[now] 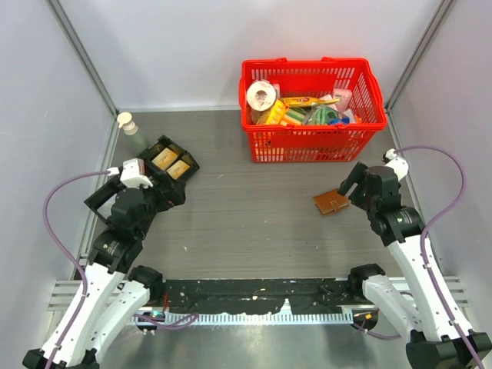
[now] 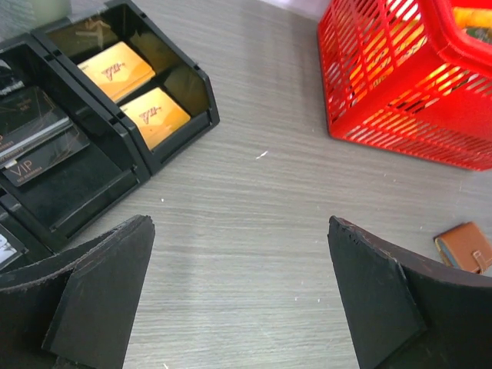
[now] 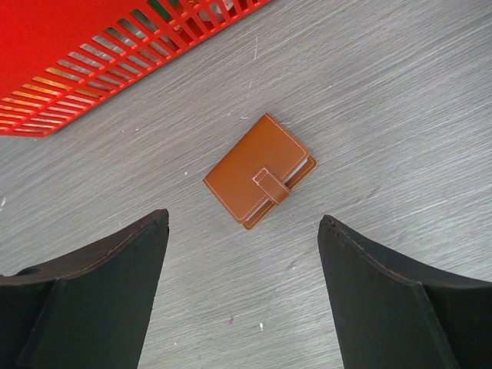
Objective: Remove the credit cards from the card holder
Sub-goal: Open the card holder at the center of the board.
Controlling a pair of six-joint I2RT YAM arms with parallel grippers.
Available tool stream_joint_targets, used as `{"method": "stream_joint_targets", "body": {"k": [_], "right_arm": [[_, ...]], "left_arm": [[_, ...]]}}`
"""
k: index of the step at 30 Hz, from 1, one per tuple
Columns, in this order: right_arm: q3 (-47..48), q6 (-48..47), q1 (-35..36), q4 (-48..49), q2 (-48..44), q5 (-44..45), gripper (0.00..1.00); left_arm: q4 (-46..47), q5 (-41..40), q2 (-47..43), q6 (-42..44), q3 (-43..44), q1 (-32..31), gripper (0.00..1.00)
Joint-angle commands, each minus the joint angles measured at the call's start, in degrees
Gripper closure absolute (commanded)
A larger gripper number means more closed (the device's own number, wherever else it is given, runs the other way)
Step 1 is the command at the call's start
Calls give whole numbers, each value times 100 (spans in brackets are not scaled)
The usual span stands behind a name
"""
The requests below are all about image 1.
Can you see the yellow snack packet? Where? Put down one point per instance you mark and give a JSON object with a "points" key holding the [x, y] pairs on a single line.
{"points": [[301, 102]]}

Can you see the gold card in tray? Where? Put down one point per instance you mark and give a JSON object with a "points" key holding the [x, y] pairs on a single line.
{"points": [[165, 159], [178, 169]]}

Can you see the red plastic shopping basket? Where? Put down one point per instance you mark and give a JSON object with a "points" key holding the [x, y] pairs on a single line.
{"points": [[317, 79]]}

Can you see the green soap pump bottle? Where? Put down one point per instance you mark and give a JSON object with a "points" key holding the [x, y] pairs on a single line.
{"points": [[136, 138]]}

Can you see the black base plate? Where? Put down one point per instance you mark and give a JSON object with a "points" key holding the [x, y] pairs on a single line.
{"points": [[261, 296]]}

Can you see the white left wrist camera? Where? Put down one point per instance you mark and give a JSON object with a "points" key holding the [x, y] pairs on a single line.
{"points": [[132, 174]]}

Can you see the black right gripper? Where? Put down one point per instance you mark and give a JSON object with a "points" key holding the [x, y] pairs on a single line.
{"points": [[359, 175]]}

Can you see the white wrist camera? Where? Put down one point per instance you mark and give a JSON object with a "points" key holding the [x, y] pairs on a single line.
{"points": [[132, 174], [399, 165]]}

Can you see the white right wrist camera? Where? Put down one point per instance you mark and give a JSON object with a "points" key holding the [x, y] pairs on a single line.
{"points": [[399, 165]]}

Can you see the brown leather card holder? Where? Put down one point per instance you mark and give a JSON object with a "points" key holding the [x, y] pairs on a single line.
{"points": [[330, 202]]}

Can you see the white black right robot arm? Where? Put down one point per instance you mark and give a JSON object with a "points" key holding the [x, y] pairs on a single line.
{"points": [[436, 332]]}

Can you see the green round package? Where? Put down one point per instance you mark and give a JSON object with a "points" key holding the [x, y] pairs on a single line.
{"points": [[321, 115]]}

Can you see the blue packet in basket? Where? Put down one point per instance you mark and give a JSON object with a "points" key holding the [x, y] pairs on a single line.
{"points": [[339, 121]]}

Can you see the pink white box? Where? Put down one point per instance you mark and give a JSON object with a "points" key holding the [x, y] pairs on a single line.
{"points": [[343, 97]]}

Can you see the yellow green sponge pack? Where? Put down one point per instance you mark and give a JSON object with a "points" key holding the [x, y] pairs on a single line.
{"points": [[287, 117]]}

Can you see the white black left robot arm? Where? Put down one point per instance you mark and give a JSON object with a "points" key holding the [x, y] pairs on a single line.
{"points": [[111, 290]]}

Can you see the aluminium rail frame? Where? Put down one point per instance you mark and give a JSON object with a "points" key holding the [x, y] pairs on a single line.
{"points": [[154, 284]]}

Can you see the black card organizer tray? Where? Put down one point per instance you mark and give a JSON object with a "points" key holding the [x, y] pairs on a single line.
{"points": [[153, 169]]}

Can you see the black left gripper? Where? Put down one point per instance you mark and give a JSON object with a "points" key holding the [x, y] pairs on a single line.
{"points": [[174, 196]]}

